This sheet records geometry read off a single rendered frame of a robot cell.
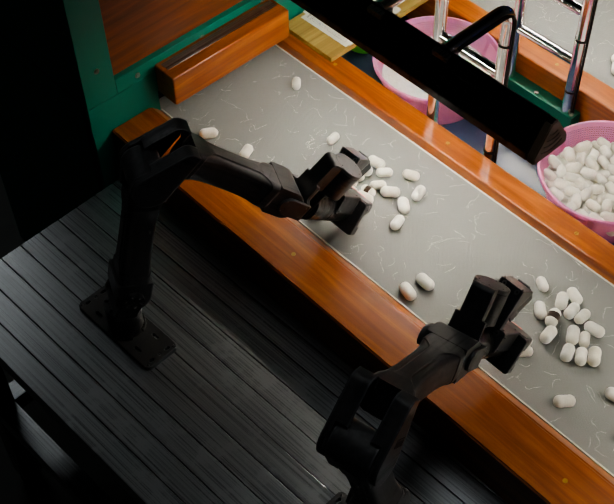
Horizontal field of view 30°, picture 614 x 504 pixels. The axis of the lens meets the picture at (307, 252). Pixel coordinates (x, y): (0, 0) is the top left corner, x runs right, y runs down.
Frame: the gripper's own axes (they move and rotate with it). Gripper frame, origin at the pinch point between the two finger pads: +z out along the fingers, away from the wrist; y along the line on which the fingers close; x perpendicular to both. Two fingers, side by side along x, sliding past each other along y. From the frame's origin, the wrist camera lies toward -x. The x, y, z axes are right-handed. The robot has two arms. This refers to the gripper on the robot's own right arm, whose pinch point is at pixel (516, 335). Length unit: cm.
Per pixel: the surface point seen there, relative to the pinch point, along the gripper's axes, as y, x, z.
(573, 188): 17.5, -19.2, 33.4
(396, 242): 31.4, 2.6, 8.4
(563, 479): -20.6, 11.6, -6.0
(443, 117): 50, -16, 36
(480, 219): 24.6, -7.2, 19.9
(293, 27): 86, -16, 24
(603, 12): 46, -48, 68
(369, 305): 23.3, 10.4, -4.6
